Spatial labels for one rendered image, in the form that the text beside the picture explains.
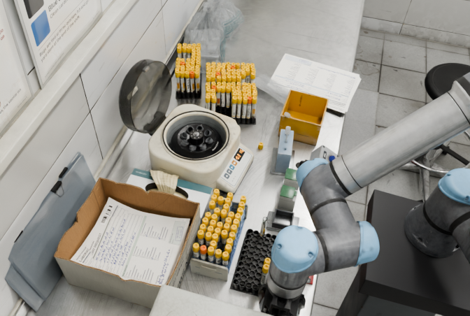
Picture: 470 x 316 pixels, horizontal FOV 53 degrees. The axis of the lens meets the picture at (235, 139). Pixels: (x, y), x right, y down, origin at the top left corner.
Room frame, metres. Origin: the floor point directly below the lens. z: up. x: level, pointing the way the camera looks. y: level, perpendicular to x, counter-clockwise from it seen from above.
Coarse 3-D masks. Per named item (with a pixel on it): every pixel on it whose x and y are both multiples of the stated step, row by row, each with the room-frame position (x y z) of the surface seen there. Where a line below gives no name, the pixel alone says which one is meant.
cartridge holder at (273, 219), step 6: (276, 210) 0.75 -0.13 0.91; (282, 210) 0.75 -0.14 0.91; (270, 216) 0.74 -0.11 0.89; (276, 216) 0.74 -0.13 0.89; (282, 216) 0.74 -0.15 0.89; (288, 216) 0.74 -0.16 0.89; (270, 222) 0.72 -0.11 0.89; (276, 222) 0.71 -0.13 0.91; (282, 222) 0.72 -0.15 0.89; (288, 222) 0.72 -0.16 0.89; (294, 222) 0.73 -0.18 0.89; (270, 228) 0.70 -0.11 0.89; (276, 228) 0.70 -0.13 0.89; (282, 228) 0.70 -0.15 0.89
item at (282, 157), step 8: (280, 136) 0.97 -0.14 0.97; (288, 136) 0.97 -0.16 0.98; (280, 144) 0.94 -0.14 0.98; (288, 144) 0.94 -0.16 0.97; (280, 152) 0.91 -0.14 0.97; (288, 152) 0.91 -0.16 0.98; (272, 160) 0.95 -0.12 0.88; (280, 160) 0.90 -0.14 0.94; (288, 160) 0.90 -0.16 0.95; (272, 168) 0.92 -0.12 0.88; (280, 168) 0.90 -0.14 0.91
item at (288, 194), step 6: (288, 186) 0.81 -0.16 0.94; (282, 192) 0.79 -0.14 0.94; (288, 192) 0.79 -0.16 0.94; (294, 192) 0.79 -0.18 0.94; (282, 198) 0.78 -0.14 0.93; (288, 198) 0.77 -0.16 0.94; (294, 198) 0.78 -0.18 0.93; (282, 204) 0.78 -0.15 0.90; (288, 204) 0.77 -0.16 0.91; (288, 210) 0.77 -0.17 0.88
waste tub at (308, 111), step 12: (288, 96) 1.15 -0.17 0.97; (300, 96) 1.18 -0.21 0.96; (312, 96) 1.17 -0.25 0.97; (288, 108) 1.19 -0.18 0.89; (300, 108) 1.17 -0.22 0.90; (312, 108) 1.16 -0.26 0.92; (324, 108) 1.15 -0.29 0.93; (288, 120) 1.06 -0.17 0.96; (300, 120) 1.05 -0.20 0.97; (312, 120) 1.14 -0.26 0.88; (300, 132) 1.05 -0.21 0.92; (312, 132) 1.04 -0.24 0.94; (312, 144) 1.03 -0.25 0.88
